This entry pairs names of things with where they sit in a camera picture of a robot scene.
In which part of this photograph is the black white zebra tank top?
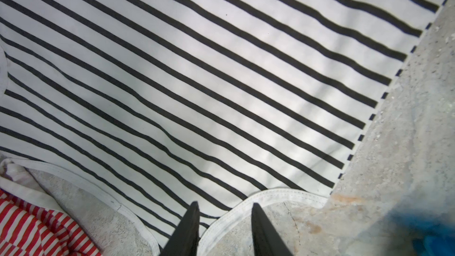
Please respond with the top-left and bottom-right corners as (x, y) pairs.
(1, 0), (447, 256)

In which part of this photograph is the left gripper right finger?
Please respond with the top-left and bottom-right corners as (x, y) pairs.
(251, 203), (292, 256)

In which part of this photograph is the red white striped tank top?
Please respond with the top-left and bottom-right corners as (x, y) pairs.
(1, 159), (101, 256)

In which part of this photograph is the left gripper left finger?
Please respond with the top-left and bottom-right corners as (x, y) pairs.
(160, 201), (200, 256)

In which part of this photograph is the yellow blue snack cup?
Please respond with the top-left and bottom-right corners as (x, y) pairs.
(391, 211), (455, 256)

